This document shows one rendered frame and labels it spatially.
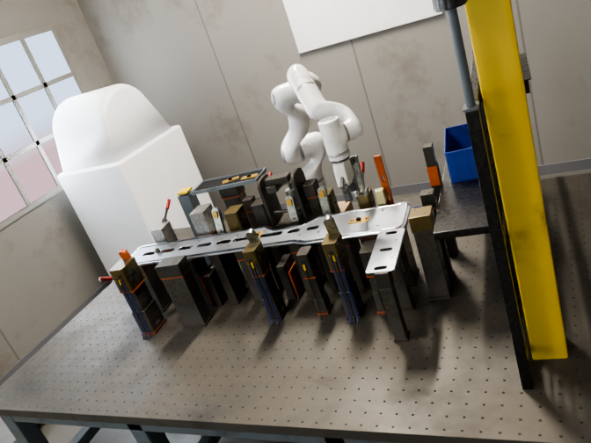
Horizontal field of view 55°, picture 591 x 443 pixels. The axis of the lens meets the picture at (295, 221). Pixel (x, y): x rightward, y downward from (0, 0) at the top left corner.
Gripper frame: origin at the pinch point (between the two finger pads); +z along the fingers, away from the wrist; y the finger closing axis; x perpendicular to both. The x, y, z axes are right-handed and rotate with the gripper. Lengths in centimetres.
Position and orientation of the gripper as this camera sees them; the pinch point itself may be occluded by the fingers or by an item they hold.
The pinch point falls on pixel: (351, 193)
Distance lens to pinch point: 225.0
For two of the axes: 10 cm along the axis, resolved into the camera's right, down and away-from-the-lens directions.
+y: -2.8, 4.7, -8.3
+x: 9.1, -1.5, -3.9
